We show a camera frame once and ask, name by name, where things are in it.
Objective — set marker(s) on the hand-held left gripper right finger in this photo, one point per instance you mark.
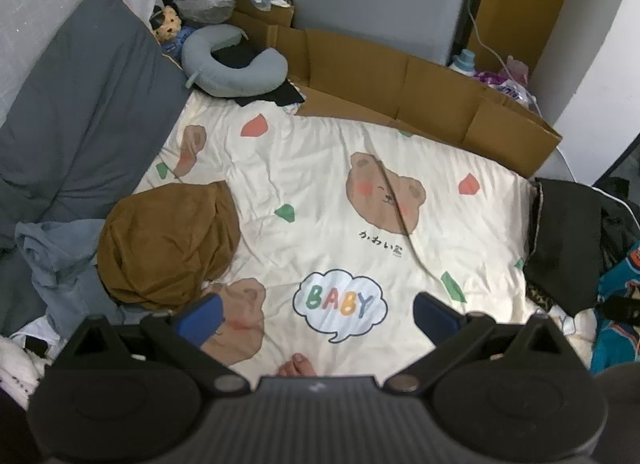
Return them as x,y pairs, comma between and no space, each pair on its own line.
435,316

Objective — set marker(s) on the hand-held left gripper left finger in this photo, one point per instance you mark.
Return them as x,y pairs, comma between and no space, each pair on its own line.
200,316

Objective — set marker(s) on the black bear-print hoodie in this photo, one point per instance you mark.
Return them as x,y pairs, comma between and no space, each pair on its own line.
565,244

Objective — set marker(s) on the brown garment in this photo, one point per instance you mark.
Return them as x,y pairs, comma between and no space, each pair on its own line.
165,244

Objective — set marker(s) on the leopard print garment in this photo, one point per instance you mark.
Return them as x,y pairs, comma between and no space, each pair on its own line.
540,298

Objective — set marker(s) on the blue-grey garment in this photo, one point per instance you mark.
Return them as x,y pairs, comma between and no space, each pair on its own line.
60,269

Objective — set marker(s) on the cream bear-print blanket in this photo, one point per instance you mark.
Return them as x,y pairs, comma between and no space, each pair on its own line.
310,183

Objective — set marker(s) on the teal garment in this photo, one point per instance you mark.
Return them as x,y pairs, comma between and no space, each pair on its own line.
617,324

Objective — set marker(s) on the white fuzzy cloth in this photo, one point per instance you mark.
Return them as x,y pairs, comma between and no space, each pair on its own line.
20,364

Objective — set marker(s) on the black jacket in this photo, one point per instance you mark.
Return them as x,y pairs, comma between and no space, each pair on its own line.
622,224

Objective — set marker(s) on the brown cardboard box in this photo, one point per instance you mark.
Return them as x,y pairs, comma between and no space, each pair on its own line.
425,88

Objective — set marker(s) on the small black cloth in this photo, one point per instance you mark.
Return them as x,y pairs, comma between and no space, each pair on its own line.
272,93

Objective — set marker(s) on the grey neck pillow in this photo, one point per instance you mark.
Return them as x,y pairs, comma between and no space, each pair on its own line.
230,78

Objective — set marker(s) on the purple packet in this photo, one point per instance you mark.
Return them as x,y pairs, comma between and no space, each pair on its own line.
502,83

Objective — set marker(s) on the detergent bottle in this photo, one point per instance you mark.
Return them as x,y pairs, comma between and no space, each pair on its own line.
462,62

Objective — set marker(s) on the small plush toy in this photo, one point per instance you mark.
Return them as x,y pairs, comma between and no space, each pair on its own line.
170,28

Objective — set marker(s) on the wooden wardrobe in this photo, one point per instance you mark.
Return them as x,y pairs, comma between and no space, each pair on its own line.
525,18

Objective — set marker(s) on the dark metal frame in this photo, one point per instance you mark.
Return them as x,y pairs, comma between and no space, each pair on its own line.
617,161

